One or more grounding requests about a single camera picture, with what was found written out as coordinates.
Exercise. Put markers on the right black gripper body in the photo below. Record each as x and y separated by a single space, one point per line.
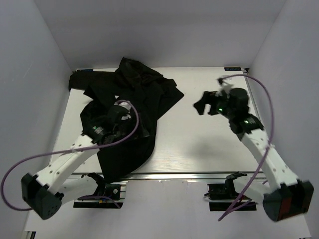
222 108

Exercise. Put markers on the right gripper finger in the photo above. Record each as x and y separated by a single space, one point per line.
200 106
209 95

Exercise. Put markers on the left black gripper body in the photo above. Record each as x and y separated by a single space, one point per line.
127 124

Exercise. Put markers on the black jacket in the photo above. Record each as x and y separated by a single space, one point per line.
149 92

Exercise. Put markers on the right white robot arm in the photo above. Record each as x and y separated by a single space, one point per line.
285 195

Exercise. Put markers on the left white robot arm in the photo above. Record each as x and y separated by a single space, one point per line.
64 164

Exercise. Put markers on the blue table label right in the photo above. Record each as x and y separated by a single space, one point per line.
233 69

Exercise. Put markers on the blue table label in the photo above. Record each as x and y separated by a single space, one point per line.
233 69
84 70

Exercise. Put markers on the blue table label left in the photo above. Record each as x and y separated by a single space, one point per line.
84 70

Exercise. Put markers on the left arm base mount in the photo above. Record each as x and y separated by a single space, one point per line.
105 196

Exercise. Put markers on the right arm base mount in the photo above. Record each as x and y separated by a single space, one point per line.
221 195

